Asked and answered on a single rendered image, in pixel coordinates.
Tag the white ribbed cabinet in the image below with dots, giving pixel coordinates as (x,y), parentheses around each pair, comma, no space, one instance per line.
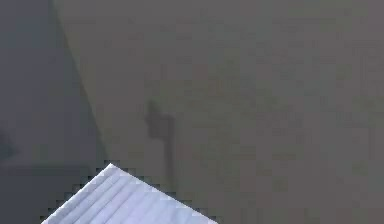
(126,200)

